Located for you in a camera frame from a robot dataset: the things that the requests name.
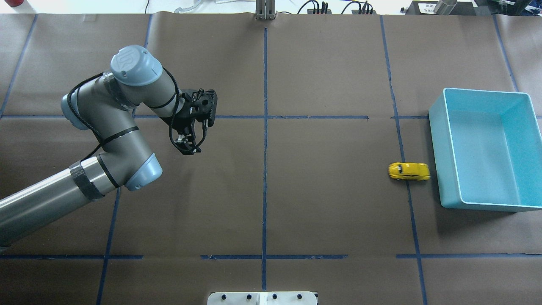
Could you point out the red fire extinguisher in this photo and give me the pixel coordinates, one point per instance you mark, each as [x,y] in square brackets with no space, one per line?
[14,3]

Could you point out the aluminium frame post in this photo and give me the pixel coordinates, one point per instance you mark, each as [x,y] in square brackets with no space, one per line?
[265,10]

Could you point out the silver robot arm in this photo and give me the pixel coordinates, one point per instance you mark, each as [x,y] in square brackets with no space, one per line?
[35,147]

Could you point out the black power strip lower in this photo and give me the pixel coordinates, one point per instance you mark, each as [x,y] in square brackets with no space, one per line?
[364,8]

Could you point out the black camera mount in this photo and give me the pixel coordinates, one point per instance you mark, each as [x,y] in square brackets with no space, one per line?
[198,105]

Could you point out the yellow beetle toy car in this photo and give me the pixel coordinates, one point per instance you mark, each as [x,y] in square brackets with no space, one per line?
[409,171]

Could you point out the teal plastic bin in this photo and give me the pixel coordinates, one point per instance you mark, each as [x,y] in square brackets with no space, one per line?
[488,150]

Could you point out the black power strip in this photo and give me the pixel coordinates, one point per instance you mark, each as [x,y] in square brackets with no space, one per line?
[364,8]
[318,8]

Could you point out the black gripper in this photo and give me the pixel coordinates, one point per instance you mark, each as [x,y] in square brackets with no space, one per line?
[180,126]

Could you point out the silver metal cup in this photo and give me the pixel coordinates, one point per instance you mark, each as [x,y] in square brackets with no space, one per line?
[444,7]

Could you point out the black power strip upper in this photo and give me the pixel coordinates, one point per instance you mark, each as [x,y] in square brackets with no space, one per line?
[318,8]

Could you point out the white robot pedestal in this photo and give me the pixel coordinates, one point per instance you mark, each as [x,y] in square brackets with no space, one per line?
[263,298]

